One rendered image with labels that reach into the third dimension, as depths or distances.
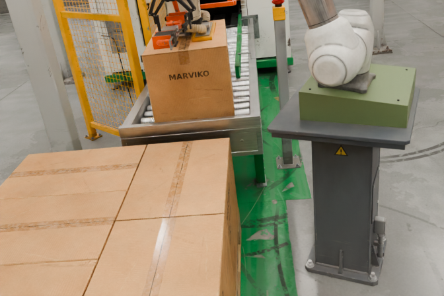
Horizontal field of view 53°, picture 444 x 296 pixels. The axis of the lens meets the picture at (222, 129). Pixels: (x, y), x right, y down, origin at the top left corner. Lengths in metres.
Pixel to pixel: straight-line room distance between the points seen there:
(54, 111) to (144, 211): 1.61
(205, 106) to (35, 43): 1.29
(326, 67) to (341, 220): 0.77
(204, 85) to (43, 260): 1.06
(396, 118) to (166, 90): 1.07
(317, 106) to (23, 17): 1.96
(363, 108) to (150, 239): 0.86
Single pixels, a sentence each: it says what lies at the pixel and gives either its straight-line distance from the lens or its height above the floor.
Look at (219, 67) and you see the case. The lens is 2.13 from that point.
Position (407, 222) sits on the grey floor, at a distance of 2.48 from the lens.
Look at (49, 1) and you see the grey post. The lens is 5.29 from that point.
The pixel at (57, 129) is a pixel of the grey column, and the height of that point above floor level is 0.32.
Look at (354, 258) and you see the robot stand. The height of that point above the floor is 0.10.
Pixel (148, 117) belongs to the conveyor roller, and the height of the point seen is 0.53.
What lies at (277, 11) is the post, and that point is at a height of 0.98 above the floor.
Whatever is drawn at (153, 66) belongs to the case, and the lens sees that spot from 2.15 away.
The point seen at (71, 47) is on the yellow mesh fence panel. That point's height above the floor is 0.74.
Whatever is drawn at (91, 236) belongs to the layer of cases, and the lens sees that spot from 1.66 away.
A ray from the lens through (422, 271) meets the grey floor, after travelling 2.22.
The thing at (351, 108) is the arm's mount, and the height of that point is 0.81.
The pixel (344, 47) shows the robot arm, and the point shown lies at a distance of 1.47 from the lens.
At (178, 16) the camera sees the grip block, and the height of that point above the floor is 1.10.
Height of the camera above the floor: 1.48
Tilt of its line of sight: 25 degrees down
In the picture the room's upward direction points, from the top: 7 degrees counter-clockwise
